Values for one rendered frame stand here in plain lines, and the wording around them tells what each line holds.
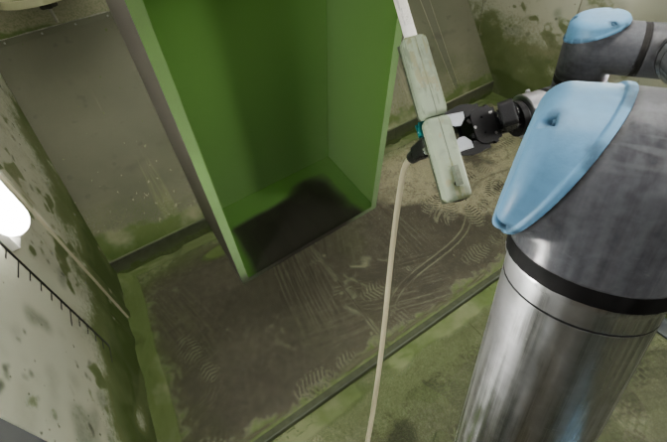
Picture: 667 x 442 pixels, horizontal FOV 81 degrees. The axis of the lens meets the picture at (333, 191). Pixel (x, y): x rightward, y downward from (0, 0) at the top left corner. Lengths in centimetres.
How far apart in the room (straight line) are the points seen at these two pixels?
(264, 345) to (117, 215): 99
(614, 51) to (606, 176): 58
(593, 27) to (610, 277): 59
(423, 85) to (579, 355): 52
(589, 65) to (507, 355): 60
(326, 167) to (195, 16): 86
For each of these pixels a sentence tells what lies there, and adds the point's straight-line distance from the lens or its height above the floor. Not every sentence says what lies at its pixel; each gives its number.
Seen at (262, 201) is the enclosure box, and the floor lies 52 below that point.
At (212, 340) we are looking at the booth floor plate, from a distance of 190.
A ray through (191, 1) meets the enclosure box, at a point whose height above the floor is 133.
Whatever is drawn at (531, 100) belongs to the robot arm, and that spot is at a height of 119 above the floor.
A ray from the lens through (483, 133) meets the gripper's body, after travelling 80.
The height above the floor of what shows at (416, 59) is 129.
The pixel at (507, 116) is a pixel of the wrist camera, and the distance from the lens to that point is 73.
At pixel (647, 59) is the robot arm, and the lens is 85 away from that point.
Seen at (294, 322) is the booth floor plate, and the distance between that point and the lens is 182.
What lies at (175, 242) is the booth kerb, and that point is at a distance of 226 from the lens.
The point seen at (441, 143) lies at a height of 118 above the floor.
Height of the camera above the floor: 160
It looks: 42 degrees down
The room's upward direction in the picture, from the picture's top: 9 degrees counter-clockwise
